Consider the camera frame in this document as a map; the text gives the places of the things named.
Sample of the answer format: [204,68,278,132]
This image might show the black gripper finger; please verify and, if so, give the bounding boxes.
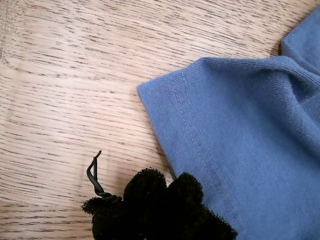
[164,171,238,240]
[81,167,169,240]

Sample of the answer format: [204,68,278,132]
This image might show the blue printed T-shirt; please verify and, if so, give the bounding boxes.
[136,7,320,240]

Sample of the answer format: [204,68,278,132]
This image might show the black twisted wire tie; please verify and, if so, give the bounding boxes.
[86,150,123,203]

